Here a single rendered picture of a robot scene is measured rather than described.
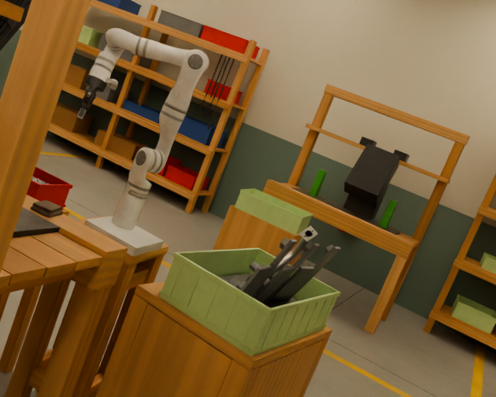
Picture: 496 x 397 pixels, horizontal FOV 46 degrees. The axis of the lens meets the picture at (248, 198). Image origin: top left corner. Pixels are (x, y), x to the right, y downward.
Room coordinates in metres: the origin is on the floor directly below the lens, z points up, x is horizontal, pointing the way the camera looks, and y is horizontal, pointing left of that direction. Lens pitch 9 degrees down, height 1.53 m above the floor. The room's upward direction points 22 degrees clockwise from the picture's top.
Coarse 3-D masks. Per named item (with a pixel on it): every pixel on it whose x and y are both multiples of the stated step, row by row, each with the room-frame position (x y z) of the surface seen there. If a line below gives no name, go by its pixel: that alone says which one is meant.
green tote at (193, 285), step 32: (192, 256) 2.05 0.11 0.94; (224, 256) 2.25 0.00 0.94; (256, 256) 2.48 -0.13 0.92; (192, 288) 1.91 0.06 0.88; (224, 288) 1.85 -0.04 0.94; (320, 288) 2.33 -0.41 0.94; (224, 320) 1.83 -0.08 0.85; (256, 320) 1.78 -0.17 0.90; (288, 320) 1.93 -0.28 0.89; (320, 320) 2.23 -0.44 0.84; (256, 352) 1.78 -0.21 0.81
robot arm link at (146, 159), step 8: (144, 152) 2.23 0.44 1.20; (152, 152) 2.24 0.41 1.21; (136, 160) 2.25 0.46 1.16; (144, 160) 2.22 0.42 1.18; (152, 160) 2.23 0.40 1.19; (160, 160) 2.26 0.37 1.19; (136, 168) 2.24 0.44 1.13; (144, 168) 2.22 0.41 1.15; (152, 168) 2.24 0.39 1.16; (136, 176) 2.23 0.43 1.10; (144, 176) 2.22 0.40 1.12; (136, 184) 2.23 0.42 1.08; (144, 184) 2.24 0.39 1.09
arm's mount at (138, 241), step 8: (112, 216) 2.33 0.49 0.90; (88, 224) 2.14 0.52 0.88; (96, 224) 2.14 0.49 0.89; (104, 224) 2.18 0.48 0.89; (112, 224) 2.22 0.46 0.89; (104, 232) 2.12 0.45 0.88; (112, 232) 2.13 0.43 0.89; (120, 232) 2.18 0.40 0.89; (128, 232) 2.22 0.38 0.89; (136, 232) 2.26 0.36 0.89; (144, 232) 2.31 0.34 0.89; (120, 240) 2.10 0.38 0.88; (128, 240) 2.13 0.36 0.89; (136, 240) 2.17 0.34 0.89; (144, 240) 2.21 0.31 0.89; (152, 240) 2.25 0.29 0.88; (160, 240) 2.30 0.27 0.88; (128, 248) 2.09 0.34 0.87; (136, 248) 2.09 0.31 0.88; (144, 248) 2.16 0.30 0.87; (152, 248) 2.23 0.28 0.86; (160, 248) 2.30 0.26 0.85
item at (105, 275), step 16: (64, 224) 1.97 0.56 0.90; (80, 224) 2.05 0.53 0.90; (80, 240) 1.91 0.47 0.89; (96, 240) 1.94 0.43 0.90; (112, 240) 2.01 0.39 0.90; (112, 256) 1.92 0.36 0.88; (80, 272) 1.89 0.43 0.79; (96, 272) 1.88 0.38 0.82; (112, 272) 1.95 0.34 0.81; (96, 288) 1.89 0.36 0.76
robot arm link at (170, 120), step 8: (168, 112) 2.23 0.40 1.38; (176, 112) 2.23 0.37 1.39; (160, 120) 2.25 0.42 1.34; (168, 120) 2.23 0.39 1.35; (176, 120) 2.24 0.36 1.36; (160, 128) 2.28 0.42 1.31; (168, 128) 2.25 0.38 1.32; (176, 128) 2.26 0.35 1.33; (160, 136) 2.29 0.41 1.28; (168, 136) 2.26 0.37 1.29; (160, 144) 2.30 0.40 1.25; (168, 144) 2.27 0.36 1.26; (160, 152) 2.29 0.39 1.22; (168, 152) 2.28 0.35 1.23; (160, 168) 2.27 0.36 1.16
